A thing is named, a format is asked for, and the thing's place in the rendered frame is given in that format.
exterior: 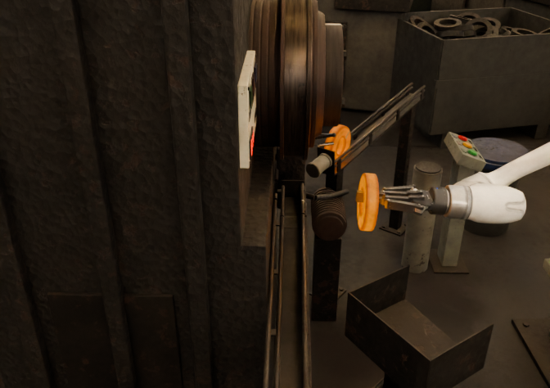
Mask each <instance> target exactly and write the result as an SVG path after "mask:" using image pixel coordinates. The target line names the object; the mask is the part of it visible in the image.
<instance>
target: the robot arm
mask: <svg viewBox="0 0 550 388"><path fill-rule="evenodd" d="M548 165H550V142H548V143H546V144H544V145H543V146H541V147H539V148H537V149H535V150H533V151H531V152H529V153H527V154H525V155H523V156H521V157H519V158H517V159H515V160H513V161H511V162H509V163H508V164H506V165H504V166H502V167H500V168H498V169H496V170H495V171H493V172H490V173H481V172H479V173H477V174H474V175H472V176H470V177H468V178H464V179H463V180H462V181H460V182H457V183H455V184H454V185H447V186H446V187H431V188H430V189H429V190H428V191H424V190H417V189H416V188H415V186H416V185H414V184H412V185H409V186H401V187H383V188H382V191H381V192H379V204H382V205H384V206H385V208H386V209H390V210H398V211H403V212H408V213H413V214H417V215H420V216H422V214H423V211H427V210H428V212H429V214H437V215H443V216H444V217H445V218H449V219H469V220H471V221H474V222H477V223H512V222H516V221H518V220H521V219H522V217H523V216H524V214H525V210H526V200H525V196H524V193H523V192H521V191H519V190H516V189H515V188H512V187H508V186H509V185H510V184H511V183H513V182H515V181H516V180H517V179H519V178H522V177H524V176H526V175H527V174H530V173H533V172H534V171H536V170H539V169H542V168H543V167H546V166H548ZM355 201H356V202H362V203H363V190H356V195H355Z"/></svg>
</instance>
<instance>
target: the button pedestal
mask: <svg viewBox="0 0 550 388"><path fill-rule="evenodd" d="M453 134H455V135H456V137H457V138H455V137H454V136H453ZM458 136H459V135H458V134H456V133H451V132H448V133H447V135H446V137H445V139H444V143H445V144H446V146H447V148H448V149H449V151H450V153H451V154H452V156H453V163H452V168H451V174H450V179H449V185H454V184H455V183H457V182H460V181H462V180H463V179H464V178H468V177H470V176H472V175H474V173H475V171H477V172H481V171H482V169H483V168H484V167H485V165H486V162H485V160H484V158H483V157H482V155H481V154H480V153H479V151H478V150H477V148H476V147H475V145H474V144H473V142H472V141H471V139H469V138H467V141H463V140H462V139H460V138H459V137H458ZM457 141H459V142H460V143H461V144H462V145H458V143H457ZM464 142H468V143H470V144H471V145H472V148H468V147H465V146H464V145H463V143H464ZM461 148H462V149H465V151H466V152H467V153H465V152H463V151H462V149H461ZM470 149H471V150H473V151H475V152H477V156H474V155H472V154H470V153H469V152H468V150H470ZM464 225H465V219H449V218H445V217H443V223H442V228H441V233H440V242H439V247H438V249H431V250H430V256H429V261H430V263H431V267H432V269H433V272H434V273H451V274H469V272H468V269H467V266H466V265H465V262H464V260H463V258H462V255H461V253H460V246H461V242H462V234H463V229H464Z"/></svg>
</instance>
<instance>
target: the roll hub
mask: <svg viewBox="0 0 550 388"><path fill-rule="evenodd" d="M325 26H326V78H325V99H324V113H323V123H322V126H338V125H339V122H340V113H341V105H342V93H343V81H344V41H343V30H342V25H325Z"/></svg>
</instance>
